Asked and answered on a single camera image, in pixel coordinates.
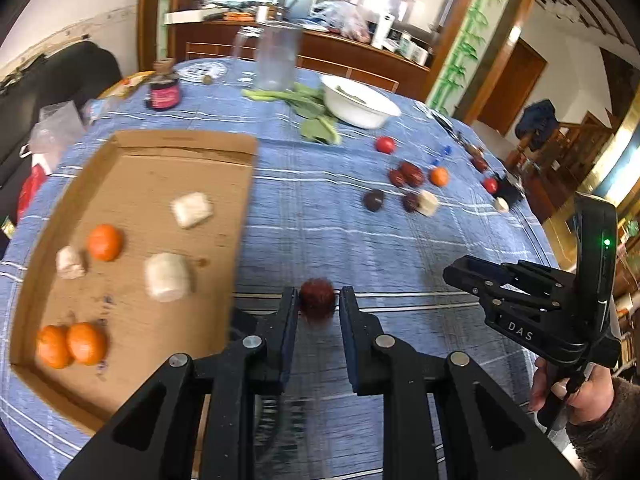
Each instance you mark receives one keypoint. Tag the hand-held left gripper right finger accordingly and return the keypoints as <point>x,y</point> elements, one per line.
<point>351,350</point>

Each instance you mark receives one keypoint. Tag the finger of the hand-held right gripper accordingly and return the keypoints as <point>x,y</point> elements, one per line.
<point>475,277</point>
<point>545,275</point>

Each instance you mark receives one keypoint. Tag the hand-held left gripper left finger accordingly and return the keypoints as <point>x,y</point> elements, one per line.
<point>290,340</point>

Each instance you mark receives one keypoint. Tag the red jujube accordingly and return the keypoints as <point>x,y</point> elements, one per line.
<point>316,299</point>
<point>414,174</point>
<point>396,177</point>
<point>480,164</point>

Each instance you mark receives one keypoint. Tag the peeled white sugarcane piece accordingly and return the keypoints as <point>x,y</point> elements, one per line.
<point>167,276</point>
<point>70,262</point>
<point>429,203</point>
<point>501,205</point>
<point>191,210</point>

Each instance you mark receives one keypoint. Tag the dark brown jujube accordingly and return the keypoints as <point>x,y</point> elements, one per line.
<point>373,200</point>
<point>410,202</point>

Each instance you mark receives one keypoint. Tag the orange mandarin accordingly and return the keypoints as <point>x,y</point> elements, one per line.
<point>105,242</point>
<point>51,347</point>
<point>87,342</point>
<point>439,177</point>

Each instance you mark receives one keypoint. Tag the brown cardboard box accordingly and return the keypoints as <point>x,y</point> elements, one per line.
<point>150,175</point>

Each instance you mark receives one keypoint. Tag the person's right forearm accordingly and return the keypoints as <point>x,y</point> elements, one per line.
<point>610,447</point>

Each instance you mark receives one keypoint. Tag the person's right hand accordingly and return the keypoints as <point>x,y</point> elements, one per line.
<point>595,395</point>

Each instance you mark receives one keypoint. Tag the black box device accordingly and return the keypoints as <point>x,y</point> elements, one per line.
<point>511,190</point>

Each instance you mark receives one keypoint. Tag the red tomato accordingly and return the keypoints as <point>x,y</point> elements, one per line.
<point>385,144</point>
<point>490,185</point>

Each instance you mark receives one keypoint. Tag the blue plaid tablecloth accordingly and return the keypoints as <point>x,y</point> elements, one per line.
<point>310,240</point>

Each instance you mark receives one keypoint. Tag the gold framed picture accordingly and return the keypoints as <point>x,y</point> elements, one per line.
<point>617,165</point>

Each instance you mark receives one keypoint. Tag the dark blue jacket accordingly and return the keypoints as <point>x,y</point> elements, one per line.
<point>537,122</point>

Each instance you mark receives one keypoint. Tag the brown wooden door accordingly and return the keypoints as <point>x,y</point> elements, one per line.
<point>515,85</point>

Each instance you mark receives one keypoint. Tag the white basin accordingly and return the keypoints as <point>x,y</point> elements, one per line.
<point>360,107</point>

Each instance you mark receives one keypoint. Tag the leafy green vegetable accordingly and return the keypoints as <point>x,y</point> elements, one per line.
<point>350,93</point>
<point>317,127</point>

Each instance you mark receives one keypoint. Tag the wooden chair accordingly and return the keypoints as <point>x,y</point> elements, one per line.
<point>380,80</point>

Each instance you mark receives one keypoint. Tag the wooden counter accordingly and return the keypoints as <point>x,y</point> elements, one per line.
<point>340,52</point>

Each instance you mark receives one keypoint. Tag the white paper roll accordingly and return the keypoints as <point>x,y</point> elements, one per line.
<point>383,31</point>

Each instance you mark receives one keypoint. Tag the dark jar with red label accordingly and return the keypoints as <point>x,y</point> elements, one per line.
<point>163,91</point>

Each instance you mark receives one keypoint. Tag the clear plastic container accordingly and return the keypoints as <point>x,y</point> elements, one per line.
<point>276,57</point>

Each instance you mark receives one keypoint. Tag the plastic bag with red contents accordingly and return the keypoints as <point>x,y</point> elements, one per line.
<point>345,21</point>

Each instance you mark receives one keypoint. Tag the clear drinking glass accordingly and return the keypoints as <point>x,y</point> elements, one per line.
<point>243,45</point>

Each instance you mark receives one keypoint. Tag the red package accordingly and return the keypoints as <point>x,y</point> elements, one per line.
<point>30,190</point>

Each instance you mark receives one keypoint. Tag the yellow packet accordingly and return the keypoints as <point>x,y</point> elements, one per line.
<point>125,85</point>

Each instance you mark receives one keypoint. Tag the clear plastic bag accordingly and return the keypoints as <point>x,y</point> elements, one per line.
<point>55,127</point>

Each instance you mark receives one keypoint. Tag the black sofa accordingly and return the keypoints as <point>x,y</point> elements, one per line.
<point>60,75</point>

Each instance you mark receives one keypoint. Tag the green bamboo wall decal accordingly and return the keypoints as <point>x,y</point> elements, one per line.
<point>467,40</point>

